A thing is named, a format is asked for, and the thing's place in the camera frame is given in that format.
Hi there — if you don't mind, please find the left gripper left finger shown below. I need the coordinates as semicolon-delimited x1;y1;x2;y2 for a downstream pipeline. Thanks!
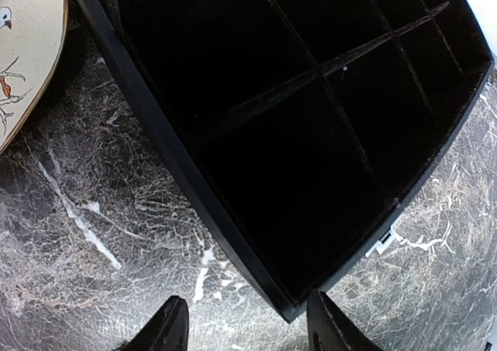
116;296;189;351

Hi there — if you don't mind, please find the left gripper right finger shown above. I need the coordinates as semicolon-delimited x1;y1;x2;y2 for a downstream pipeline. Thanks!
306;290;382;351

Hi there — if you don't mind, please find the black display box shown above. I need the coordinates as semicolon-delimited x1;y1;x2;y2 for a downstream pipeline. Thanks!
76;0;494;322

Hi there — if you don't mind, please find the beige ceramic saucer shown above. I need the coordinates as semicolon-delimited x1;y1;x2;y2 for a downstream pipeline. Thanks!
1;0;68;151

